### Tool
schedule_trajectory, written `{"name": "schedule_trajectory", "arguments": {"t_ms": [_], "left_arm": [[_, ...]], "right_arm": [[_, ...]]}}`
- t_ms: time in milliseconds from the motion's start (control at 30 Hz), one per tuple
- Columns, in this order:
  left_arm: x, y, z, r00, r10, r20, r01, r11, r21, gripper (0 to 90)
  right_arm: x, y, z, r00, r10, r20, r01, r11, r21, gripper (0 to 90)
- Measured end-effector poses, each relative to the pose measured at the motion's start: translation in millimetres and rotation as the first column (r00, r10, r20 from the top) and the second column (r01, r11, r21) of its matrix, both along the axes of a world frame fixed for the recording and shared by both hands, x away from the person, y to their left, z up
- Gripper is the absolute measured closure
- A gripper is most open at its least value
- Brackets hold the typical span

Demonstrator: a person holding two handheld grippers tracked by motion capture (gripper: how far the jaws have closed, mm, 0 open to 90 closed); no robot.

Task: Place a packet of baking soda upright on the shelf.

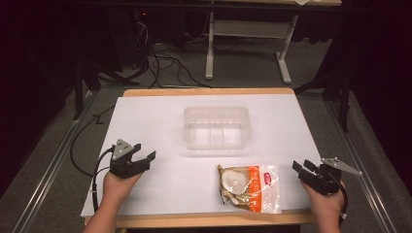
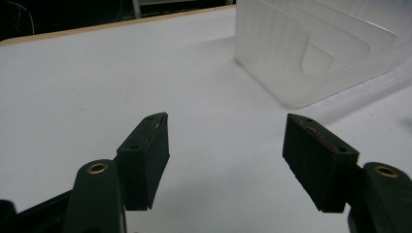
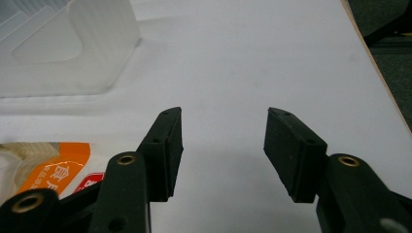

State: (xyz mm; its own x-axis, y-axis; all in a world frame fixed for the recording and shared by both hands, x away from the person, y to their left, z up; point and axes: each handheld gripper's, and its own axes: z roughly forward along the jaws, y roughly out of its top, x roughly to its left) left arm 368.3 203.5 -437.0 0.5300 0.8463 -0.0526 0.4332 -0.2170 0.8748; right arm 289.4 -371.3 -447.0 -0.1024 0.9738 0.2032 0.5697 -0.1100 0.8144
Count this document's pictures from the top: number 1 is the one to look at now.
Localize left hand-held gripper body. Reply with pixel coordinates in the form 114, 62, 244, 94
109, 138, 152, 180

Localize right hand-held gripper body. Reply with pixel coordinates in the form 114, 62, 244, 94
297, 156, 363, 196

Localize person's right hand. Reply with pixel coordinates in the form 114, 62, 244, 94
299, 179, 346, 221

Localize person's left hand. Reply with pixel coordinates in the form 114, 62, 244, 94
102, 170, 144, 209

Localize white sheet table cover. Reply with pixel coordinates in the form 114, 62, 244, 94
81, 93, 323, 218

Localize bagged bread in clear wrapper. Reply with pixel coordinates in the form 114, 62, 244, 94
217, 164, 283, 215

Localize clear plastic container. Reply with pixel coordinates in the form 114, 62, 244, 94
183, 106, 252, 151

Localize black metal stand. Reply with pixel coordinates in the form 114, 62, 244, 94
292, 69, 354, 134

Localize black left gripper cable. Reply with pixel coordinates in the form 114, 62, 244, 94
69, 105, 117, 213

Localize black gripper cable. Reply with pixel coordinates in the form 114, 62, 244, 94
69, 105, 117, 213
336, 181, 350, 227

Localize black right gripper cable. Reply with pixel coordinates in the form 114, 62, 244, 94
336, 181, 350, 227

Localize silver floor rail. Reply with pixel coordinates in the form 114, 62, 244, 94
12, 90, 98, 233
325, 100, 397, 233

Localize tangle of black floor cables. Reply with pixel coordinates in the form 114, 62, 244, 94
134, 18, 215, 90

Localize white metal desk frame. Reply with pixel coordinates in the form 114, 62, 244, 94
204, 12, 299, 85

